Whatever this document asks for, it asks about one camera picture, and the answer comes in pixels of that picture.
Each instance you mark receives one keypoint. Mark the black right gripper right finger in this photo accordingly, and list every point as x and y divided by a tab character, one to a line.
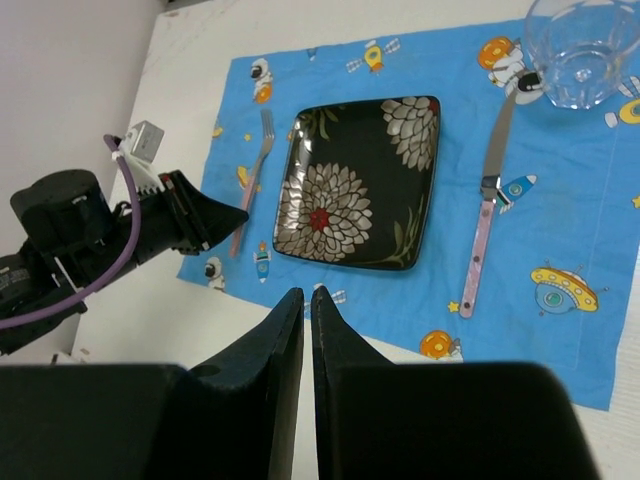
376	419

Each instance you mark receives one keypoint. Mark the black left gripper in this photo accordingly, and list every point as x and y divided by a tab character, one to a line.
68	220

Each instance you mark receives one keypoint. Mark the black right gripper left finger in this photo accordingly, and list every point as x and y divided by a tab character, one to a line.
232	416

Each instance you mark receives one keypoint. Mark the pink handled fork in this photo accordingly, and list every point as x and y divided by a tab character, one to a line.
250	190

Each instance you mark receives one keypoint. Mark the black floral square plate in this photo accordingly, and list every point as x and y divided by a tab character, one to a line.
358	182

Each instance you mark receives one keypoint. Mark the blue space print placemat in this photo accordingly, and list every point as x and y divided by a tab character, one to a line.
565	232

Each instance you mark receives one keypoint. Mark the pink handled table knife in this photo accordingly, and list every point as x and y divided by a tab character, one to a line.
489	186

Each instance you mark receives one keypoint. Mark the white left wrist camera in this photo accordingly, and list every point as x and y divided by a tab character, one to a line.
143	141

